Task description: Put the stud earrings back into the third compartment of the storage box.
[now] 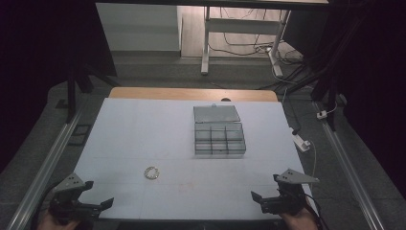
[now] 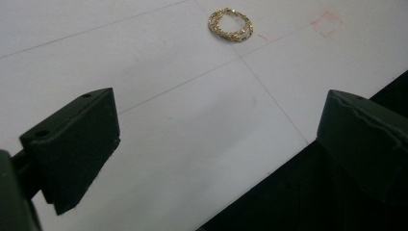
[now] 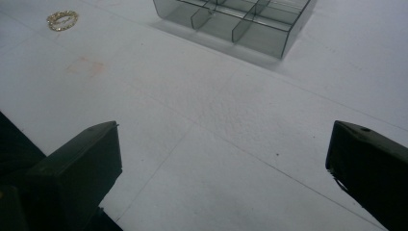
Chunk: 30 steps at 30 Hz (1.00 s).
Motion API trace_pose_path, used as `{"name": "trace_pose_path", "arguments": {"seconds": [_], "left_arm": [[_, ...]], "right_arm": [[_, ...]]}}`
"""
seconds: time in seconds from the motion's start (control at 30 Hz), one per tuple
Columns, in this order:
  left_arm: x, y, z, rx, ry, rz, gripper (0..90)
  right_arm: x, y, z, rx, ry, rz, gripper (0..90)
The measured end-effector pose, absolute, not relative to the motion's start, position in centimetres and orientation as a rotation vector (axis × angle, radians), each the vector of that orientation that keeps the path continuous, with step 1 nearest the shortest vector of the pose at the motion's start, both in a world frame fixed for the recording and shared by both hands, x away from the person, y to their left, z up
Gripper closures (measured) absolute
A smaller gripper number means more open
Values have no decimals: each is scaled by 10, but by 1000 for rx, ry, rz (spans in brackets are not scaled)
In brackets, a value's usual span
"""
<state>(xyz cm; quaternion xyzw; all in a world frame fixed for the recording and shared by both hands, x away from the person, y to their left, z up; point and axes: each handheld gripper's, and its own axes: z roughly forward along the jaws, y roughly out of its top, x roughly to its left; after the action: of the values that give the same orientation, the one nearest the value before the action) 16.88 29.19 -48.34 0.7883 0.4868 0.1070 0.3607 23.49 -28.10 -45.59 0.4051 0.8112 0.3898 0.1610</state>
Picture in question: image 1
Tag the white cabinet panel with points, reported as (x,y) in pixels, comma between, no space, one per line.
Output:
(140,28)

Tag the clear plastic compartment box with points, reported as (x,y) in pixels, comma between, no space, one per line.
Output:
(217,114)

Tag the black metal stand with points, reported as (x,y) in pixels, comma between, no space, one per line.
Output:
(330,86)
(71,92)

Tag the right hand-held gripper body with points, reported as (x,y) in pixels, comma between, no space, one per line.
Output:
(288,199)

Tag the small white plug adapter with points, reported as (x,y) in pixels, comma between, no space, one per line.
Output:
(321,114)

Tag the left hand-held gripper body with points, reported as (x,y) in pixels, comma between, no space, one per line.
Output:
(68,195)

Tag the person's left hand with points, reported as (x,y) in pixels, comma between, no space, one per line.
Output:
(52,224)

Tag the black flat floor frame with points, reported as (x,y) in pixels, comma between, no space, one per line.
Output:
(76,140)

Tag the wooden table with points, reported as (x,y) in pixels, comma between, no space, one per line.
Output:
(178,94)

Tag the aluminium rail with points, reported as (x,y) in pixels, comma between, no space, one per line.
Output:
(348,166)
(48,166)

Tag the white desk frame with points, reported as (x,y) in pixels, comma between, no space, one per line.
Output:
(242,26)

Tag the white power strip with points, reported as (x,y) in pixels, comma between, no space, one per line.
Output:
(301,142)

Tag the person's right hand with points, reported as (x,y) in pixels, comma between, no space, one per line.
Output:
(300,222)

